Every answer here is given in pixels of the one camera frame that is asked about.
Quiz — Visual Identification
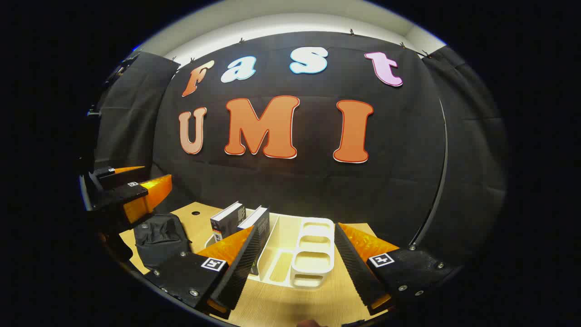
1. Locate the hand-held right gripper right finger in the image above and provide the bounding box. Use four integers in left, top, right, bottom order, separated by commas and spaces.
334, 222, 459, 316

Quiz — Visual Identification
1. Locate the black backdrop cloth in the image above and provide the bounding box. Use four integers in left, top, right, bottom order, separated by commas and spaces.
89, 31, 507, 273

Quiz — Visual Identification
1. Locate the white bookshelf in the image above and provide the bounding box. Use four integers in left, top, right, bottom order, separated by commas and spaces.
204, 208, 336, 290

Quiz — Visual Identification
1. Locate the blue cover book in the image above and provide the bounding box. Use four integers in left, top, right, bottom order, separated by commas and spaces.
237, 206, 271, 276

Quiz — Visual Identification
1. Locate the dark grey cover book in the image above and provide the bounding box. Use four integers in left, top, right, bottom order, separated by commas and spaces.
210, 201, 247, 244

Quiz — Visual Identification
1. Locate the black schoolbag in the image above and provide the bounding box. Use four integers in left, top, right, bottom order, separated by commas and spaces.
134, 213, 193, 269

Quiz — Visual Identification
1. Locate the grey metal frame pole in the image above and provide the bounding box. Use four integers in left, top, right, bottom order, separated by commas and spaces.
409, 98, 450, 250

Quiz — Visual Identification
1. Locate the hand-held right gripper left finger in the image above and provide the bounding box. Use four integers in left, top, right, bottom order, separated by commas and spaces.
145, 225, 272, 315

